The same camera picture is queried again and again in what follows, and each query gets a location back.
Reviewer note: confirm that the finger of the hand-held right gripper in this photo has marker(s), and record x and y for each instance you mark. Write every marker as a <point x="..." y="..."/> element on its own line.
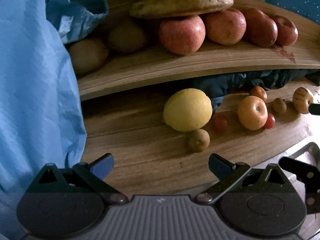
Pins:
<point x="314" y="109"/>
<point x="310" y="180"/>

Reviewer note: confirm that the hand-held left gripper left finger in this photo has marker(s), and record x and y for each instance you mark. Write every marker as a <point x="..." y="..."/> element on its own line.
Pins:
<point x="102" y="166"/>

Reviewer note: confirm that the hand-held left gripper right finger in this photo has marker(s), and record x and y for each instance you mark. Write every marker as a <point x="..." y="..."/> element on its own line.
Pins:
<point x="218" y="166"/>

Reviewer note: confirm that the metal tray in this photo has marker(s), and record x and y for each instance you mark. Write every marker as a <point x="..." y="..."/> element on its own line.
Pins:
<point x="303" y="148"/>

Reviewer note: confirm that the small brown kiwi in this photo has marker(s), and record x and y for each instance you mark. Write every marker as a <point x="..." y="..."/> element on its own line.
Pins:
<point x="198" y="140"/>
<point x="279" y="105"/>

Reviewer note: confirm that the red cherry tomato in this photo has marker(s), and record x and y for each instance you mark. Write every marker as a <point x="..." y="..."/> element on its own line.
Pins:
<point x="270" y="121"/>
<point x="220" y="123"/>

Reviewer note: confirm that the yellow orange apple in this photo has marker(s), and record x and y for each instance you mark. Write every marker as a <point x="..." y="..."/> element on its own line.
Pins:
<point x="252" y="112"/>

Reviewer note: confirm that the yellow lemon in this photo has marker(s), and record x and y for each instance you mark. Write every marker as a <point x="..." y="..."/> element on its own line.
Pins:
<point x="187" y="110"/>

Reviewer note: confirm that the orange red tangerine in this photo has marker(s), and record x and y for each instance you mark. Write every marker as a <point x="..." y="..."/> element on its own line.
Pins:
<point x="258" y="93"/>

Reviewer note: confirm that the dark blue cloth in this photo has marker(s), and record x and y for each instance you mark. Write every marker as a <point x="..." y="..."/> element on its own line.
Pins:
<point x="225" y="85"/>

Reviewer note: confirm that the red apple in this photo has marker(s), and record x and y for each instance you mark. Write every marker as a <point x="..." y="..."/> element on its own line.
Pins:
<point x="225" y="26"/>
<point x="287" y="30"/>
<point x="182" y="33"/>
<point x="260" y="27"/>

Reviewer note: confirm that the light blue garment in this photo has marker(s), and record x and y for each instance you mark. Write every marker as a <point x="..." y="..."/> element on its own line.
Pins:
<point x="32" y="92"/>

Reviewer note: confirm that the large brown kiwi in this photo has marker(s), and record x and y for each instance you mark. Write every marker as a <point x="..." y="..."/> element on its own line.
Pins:
<point x="127" y="37"/>
<point x="86" y="55"/>

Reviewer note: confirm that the curved wooden shelf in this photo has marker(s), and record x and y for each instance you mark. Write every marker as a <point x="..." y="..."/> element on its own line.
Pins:
<point x="162" y="67"/>

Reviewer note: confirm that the blue plastic bag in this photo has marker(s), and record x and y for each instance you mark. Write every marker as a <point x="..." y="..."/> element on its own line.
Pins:
<point x="75" y="7"/>

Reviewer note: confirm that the bunch of bananas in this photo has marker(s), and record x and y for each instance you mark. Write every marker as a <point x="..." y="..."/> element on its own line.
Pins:
<point x="182" y="5"/>

